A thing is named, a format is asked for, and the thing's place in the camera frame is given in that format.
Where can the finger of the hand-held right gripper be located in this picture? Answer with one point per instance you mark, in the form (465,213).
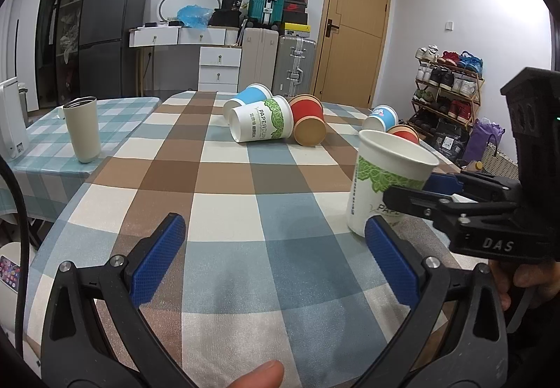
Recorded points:
(415,200)
(442,183)

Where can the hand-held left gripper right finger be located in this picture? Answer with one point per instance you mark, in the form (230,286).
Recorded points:
(391,263)

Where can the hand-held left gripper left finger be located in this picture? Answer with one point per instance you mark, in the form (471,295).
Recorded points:
(159,259)

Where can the white green-print paper cup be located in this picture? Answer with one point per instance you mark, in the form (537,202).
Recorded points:
(262,121)
(380,160)

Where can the red paper cup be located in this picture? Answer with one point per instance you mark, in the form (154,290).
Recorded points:
(407,134)
(306,110)

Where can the blue cartoon-print paper cup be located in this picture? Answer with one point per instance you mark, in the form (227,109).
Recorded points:
(381,116)

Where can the person's right hand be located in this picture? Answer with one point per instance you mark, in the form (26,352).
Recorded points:
(527,276)

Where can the person's left hand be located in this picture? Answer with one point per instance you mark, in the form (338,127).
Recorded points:
(260,375)

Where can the woven basket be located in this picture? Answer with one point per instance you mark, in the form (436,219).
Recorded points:
(503,160)

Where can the black shopping bag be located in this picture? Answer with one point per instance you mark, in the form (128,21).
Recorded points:
(450,138)

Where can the purple bag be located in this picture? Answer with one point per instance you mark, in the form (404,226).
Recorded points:
(481,138)

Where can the wooden shoe rack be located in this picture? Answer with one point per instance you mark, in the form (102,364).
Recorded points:
(474,90)

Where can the shoe rack with shoes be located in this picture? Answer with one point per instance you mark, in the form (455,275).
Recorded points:
(446,77)

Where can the beige steel tumbler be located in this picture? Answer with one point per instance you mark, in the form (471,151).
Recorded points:
(83,134)

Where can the smartphone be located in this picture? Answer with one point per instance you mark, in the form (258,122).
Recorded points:
(8,272)

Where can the white round stool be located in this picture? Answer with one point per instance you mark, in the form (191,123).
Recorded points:
(11,305)

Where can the teal checked tablecloth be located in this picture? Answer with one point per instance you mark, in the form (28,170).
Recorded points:
(48,143)

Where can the silver suitcase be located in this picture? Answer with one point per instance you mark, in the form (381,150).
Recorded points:
(295,64)

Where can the wooden door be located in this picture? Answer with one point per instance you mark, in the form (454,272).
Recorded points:
(350,20)

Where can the white drawer unit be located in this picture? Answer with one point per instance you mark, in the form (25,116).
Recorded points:
(218,68)

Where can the white appliance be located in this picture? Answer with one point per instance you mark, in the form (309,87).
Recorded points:
(11,121)

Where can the white suitcase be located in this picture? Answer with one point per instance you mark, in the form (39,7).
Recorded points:
(259,59)

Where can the stack of shoe boxes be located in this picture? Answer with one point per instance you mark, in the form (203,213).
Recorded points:
(295,16)

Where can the white dressing table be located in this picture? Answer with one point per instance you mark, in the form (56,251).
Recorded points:
(175,37)

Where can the dark grey refrigerator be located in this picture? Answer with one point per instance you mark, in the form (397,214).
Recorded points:
(111,29)

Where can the blue plastic bag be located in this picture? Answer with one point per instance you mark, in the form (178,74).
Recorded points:
(194,16)

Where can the dark glass cabinet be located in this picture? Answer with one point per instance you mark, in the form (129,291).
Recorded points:
(57,20)

